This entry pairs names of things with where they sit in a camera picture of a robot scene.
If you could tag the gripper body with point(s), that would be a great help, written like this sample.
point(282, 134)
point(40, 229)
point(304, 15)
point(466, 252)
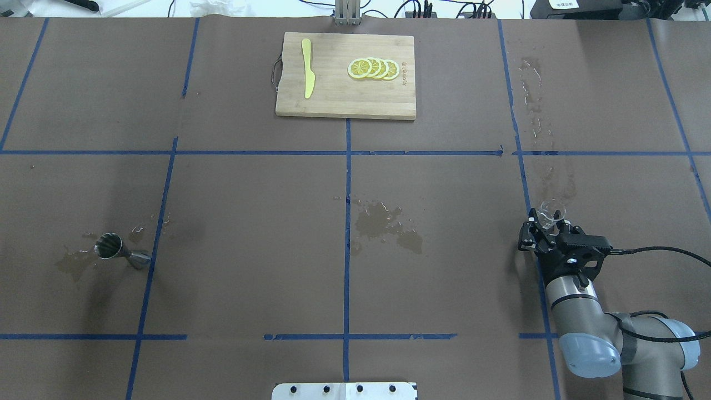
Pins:
point(551, 264)

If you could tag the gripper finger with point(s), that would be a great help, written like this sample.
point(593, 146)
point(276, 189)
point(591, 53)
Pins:
point(566, 227)
point(536, 233)

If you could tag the steel jigger measuring cup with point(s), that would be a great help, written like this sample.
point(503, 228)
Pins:
point(110, 246)

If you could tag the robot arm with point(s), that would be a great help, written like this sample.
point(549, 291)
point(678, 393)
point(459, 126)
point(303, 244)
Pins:
point(651, 351)

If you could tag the back lemon slice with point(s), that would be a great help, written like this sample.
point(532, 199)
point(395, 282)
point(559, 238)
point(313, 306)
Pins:
point(393, 70)

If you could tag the lemon slice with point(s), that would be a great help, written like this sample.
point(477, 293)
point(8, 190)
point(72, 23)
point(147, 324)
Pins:
point(393, 70)
point(359, 68)
point(384, 69)
point(375, 67)

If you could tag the black box with label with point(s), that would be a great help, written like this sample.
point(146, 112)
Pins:
point(577, 10)

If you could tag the front lemon slice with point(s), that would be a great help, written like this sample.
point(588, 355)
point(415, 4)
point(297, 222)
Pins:
point(359, 68)

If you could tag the bamboo cutting board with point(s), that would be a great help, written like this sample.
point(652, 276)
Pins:
point(336, 94)

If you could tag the yellow plastic knife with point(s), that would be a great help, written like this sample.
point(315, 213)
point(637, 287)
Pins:
point(309, 74)

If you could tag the crumpled white tissue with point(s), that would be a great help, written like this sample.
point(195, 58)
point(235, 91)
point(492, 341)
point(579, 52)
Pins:
point(224, 8)

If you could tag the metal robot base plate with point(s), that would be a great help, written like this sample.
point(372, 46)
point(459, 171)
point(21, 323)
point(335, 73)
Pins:
point(346, 390)

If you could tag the aluminium frame post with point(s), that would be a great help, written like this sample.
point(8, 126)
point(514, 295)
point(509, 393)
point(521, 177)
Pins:
point(347, 12)

